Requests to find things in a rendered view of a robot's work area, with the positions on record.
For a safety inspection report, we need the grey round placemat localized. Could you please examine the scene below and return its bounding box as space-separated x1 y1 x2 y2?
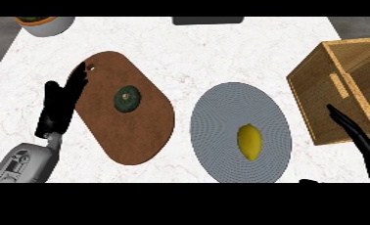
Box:
189 81 293 184

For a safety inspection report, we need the tan wicker basket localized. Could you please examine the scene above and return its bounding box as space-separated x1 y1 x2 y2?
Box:
284 37 370 147

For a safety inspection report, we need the dark grey flat appliance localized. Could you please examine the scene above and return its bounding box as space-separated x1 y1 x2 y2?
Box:
171 17 245 26

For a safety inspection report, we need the yellow lemon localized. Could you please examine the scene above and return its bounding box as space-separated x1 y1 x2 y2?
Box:
235 122 265 162

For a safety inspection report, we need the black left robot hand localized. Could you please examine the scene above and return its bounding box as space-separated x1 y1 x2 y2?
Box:
32 61 90 140

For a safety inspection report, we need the grey pot with plant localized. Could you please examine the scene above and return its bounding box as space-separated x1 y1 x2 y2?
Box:
13 17 77 38

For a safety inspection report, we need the dark green round vegetable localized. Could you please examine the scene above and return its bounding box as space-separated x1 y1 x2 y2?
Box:
112 84 143 113

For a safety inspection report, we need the brown wooden cutting board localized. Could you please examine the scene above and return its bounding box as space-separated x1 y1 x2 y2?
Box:
74 50 176 166

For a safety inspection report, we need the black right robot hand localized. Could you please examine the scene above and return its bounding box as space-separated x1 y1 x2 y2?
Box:
297 103 370 184

